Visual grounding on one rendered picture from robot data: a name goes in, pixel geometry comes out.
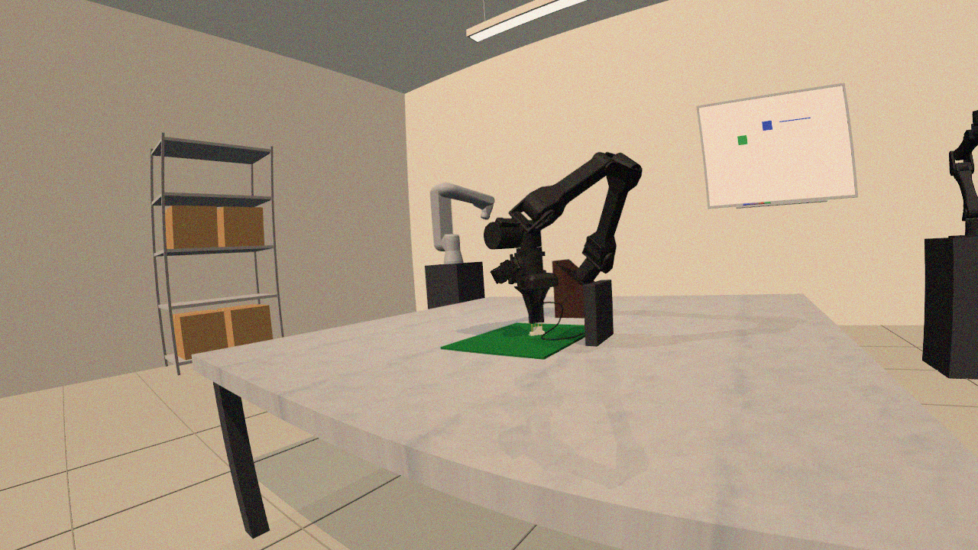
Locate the green circuit board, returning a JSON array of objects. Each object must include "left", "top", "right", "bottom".
[{"left": 441, "top": 323, "right": 585, "bottom": 360}]

